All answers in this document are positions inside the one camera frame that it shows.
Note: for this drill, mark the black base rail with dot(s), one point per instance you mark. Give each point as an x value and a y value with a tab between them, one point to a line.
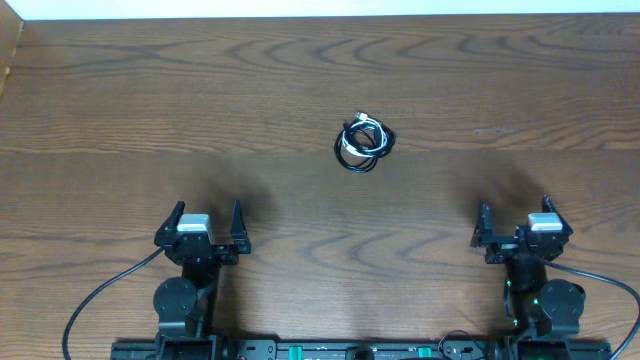
325	350

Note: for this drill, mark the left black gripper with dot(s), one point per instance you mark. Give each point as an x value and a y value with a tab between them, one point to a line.
201	248

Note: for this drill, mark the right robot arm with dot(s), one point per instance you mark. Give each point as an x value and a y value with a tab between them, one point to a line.
545	312

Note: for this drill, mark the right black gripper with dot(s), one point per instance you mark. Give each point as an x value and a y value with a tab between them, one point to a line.
503	247

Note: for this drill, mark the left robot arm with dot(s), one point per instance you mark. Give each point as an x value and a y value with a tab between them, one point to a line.
185	304

